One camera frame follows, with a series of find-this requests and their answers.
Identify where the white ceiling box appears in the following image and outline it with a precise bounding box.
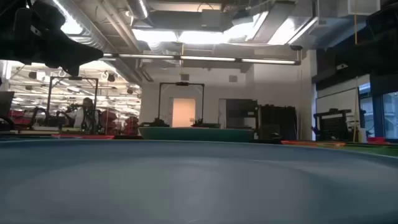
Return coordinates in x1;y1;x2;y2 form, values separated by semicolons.
347;0;381;16

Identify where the green plastic plate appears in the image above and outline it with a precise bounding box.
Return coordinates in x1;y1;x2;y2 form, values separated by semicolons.
317;142;398;157

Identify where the silver ceiling duct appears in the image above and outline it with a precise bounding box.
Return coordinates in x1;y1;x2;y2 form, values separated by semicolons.
126;0;150;20

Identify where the red plastic plate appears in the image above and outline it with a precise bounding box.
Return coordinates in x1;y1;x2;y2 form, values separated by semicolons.
50;134;116;140

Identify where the person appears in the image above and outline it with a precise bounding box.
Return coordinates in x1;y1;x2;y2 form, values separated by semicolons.
73;96;95;131

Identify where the black storage cabinet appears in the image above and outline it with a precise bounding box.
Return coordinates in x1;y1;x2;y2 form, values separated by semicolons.
259;105;299;141

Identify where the large blue plastic plate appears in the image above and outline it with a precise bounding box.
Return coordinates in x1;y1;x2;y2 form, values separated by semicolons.
0;138;398;224

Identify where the dark monitor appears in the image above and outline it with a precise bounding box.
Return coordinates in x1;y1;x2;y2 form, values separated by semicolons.
0;90;16;119

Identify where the teal green bowl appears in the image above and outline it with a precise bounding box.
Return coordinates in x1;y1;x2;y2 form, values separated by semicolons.
138;126;255;144

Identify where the black equipment cart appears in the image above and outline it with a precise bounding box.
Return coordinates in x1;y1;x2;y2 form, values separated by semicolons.
312;108;353;142

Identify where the long ceiling light bar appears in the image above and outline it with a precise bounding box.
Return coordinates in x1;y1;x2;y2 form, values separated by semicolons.
101;52;302;66

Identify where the yellow hanging cable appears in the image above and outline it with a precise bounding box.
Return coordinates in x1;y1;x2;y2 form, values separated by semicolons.
353;14;359;143

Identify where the lit doorway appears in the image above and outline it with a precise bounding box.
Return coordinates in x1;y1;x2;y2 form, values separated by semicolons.
171;98;197;128

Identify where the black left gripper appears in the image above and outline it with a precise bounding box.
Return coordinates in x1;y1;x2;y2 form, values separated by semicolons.
0;0;104;77

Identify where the black robot station frame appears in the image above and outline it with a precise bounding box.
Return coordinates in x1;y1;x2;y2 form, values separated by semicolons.
45;76;100;133
157;82;205;127

